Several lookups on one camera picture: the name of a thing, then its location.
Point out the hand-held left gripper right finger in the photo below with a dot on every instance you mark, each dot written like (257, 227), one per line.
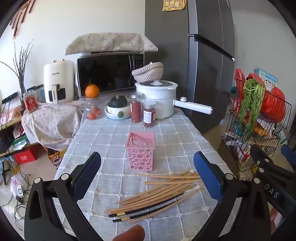
(208, 176)

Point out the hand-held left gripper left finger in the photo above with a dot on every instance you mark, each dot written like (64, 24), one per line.
(87, 176)

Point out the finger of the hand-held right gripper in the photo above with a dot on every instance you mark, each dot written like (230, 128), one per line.
(266, 160)
(289, 156)

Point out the bunch of wooden chopsticks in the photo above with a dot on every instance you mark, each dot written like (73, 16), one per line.
(171, 177)

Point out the pink plastic chopstick basket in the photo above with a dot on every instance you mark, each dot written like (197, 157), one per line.
(141, 157)

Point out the black chopstick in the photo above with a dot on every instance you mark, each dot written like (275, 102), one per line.
(150, 207)
(150, 213)

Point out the person's left hand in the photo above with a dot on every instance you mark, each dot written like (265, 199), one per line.
(129, 234)

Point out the green and white packet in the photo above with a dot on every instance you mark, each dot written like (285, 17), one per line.
(282, 139)

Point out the printed cardboard box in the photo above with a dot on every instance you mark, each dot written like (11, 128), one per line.
(55, 158)

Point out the large red plastic bag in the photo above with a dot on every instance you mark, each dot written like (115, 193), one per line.
(272, 104)

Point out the green leafy vegetable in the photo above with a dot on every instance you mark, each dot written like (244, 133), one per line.
(249, 104)

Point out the glass jar with tomatoes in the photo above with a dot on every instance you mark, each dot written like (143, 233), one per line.
(92, 114)

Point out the small floral tablecloth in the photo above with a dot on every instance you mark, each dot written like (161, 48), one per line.
(50, 122)

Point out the red box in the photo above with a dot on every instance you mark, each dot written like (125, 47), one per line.
(25, 157)

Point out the green pumpkin in bowl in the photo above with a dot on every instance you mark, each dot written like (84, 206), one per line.
(113, 113)

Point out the white power adapter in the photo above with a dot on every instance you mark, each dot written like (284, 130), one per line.
(19, 191)

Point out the blue and white cardboard box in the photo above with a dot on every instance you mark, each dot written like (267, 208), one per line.
(268, 80)

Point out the dark green squash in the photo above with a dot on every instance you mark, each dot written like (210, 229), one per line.
(118, 102)

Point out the tall jar of red berries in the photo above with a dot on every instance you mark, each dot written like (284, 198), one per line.
(136, 109)

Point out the small red plastic bag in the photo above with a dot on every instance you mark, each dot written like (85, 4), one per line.
(239, 78)

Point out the orange fruit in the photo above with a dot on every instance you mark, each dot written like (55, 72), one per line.
(92, 90)

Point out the white electric pot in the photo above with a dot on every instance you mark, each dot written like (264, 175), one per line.
(157, 99)

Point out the nut jar with red label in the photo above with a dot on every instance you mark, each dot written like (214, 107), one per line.
(30, 104)

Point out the black-lidded clear jar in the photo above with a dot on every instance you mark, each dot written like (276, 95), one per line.
(40, 92)
(31, 91)

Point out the white air fryer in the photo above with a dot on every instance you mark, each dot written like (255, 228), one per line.
(57, 76)

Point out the black microwave oven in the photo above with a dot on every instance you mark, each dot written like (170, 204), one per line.
(104, 71)

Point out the grey refrigerator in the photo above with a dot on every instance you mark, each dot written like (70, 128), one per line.
(175, 58)

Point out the dried branches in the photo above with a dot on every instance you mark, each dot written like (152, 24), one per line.
(22, 67)

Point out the floral cover cloth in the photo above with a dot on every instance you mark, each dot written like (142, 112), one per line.
(111, 42)

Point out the yellow printed paper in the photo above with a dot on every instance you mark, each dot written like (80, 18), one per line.
(173, 4)

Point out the red wall decoration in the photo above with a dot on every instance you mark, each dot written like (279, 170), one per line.
(17, 20)

